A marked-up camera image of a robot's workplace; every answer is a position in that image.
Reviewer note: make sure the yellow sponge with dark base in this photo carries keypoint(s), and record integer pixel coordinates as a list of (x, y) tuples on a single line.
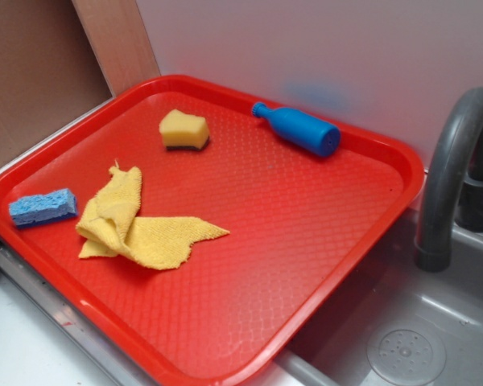
[(184, 131)]

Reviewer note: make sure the blue sponge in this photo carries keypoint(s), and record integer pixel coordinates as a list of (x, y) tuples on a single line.
[(35, 210)]

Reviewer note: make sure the red plastic tray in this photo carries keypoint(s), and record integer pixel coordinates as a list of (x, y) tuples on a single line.
[(298, 225)]

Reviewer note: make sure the blue plastic bottle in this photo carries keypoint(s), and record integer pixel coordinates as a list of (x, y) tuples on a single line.
[(310, 133)]

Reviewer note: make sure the yellow microfiber cloth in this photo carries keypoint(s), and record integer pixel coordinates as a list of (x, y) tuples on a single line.
[(112, 227)]

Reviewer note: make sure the grey plastic sink basin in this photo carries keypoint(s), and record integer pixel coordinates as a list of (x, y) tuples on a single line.
[(391, 323)]

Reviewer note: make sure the light wooden board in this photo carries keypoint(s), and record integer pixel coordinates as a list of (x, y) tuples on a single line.
[(120, 43)]

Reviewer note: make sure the grey plastic faucet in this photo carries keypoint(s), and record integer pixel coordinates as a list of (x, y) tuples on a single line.
[(453, 193)]

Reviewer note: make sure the brown cardboard panel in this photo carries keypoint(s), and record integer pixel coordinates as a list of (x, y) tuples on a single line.
[(49, 75)]

